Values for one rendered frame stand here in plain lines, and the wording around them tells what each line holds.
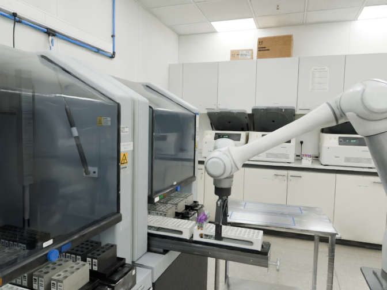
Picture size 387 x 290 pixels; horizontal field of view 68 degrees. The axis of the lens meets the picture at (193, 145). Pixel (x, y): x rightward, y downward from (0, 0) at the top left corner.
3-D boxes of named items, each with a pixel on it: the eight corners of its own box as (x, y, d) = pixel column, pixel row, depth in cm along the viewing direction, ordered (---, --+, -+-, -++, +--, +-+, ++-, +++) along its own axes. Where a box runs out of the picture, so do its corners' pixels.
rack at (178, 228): (131, 232, 138) (131, 220, 138) (141, 225, 147) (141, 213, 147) (188, 241, 128) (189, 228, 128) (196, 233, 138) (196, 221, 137)
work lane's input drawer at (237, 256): (122, 246, 138) (122, 228, 137) (137, 236, 151) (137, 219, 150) (279, 275, 114) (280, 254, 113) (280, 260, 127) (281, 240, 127)
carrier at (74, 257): (92, 255, 110) (92, 239, 109) (97, 255, 109) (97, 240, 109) (70, 268, 99) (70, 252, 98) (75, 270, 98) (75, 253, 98)
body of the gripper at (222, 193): (229, 189, 121) (228, 210, 122) (232, 184, 129) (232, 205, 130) (212, 187, 124) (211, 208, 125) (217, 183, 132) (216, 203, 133)
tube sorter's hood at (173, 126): (64, 193, 147) (63, 68, 143) (128, 174, 204) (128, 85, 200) (154, 204, 130) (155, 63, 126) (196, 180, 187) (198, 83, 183)
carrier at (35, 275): (62, 274, 95) (62, 256, 95) (67, 275, 95) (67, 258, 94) (32, 293, 84) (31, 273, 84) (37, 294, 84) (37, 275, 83)
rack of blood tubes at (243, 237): (192, 242, 128) (192, 229, 127) (199, 234, 137) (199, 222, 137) (260, 254, 118) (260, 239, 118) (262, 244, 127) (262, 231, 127)
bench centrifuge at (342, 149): (321, 166, 324) (324, 104, 319) (317, 159, 382) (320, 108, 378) (378, 169, 306) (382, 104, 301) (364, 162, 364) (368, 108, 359)
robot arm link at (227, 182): (235, 172, 129) (235, 185, 129) (216, 171, 132) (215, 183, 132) (231, 176, 120) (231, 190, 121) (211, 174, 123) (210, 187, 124)
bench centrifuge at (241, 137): (200, 157, 372) (201, 108, 367) (214, 153, 430) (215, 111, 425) (243, 160, 352) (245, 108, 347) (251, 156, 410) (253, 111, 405)
